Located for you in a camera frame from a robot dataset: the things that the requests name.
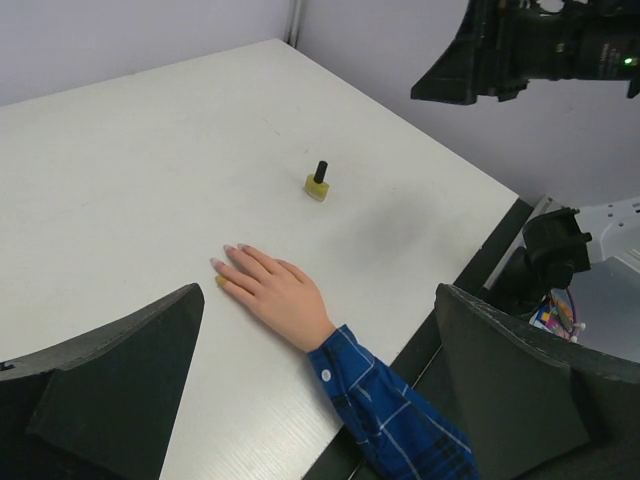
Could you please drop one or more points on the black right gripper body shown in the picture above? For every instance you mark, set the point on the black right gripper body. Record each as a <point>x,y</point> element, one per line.
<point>516,42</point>

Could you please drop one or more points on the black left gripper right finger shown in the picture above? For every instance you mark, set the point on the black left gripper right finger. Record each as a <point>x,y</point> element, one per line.
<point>537,406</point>

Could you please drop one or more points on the person's hand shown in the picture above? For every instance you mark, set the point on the person's hand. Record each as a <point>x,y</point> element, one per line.
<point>277,293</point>

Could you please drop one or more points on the right aluminium frame post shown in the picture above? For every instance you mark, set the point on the right aluminium frame post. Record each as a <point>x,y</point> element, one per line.
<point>294,23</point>

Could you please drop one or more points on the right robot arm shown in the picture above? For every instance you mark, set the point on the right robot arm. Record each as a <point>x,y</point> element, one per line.
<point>557,88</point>

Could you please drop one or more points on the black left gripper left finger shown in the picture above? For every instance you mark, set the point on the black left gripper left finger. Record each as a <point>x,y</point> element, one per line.
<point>101,405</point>

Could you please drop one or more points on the yellow nail polish bottle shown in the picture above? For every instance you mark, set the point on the yellow nail polish bottle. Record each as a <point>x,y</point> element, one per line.
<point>317,191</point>

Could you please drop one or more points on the blue plaid sleeve forearm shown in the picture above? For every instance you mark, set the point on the blue plaid sleeve forearm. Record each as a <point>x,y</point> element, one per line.
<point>400,434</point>

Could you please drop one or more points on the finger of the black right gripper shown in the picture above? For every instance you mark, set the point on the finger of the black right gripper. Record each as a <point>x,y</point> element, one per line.
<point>454,77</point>

